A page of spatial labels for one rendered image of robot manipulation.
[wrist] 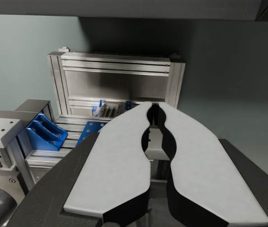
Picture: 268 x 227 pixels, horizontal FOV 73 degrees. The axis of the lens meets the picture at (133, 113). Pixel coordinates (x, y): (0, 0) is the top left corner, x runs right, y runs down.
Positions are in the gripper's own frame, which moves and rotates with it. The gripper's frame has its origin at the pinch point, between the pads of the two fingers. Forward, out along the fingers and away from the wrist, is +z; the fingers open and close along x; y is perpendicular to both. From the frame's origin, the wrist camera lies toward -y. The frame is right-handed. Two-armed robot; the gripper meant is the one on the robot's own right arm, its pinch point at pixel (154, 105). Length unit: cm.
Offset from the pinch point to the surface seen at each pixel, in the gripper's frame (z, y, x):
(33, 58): 122, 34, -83
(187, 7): 27.1, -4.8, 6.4
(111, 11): 27.1, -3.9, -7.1
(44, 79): 122, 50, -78
